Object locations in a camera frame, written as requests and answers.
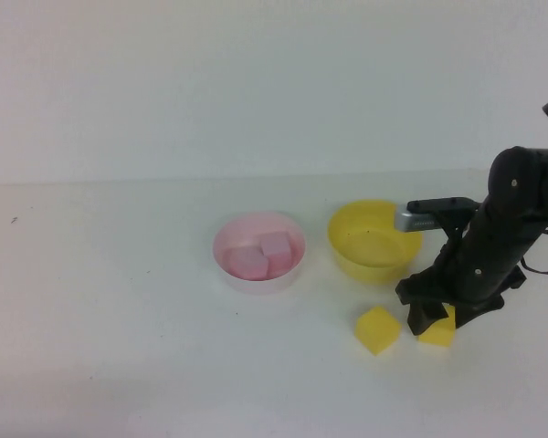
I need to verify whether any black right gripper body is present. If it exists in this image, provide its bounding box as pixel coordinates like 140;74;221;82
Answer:
394;203;548;315

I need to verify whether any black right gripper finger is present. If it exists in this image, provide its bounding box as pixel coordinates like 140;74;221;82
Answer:
406;298;449;337
453;303;484;331

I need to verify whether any yellow foam cube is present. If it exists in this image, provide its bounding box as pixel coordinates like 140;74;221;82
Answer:
417;304;457;349
354;305;402;358

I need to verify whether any pink foam cube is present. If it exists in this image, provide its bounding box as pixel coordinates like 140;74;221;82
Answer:
259;231;296;277
228;247;270;281

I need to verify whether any yellow round bowl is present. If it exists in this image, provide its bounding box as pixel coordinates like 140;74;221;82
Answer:
326;198;424;287

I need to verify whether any pale pink round bowl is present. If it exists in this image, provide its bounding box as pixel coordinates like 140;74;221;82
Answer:
211;210;308;297

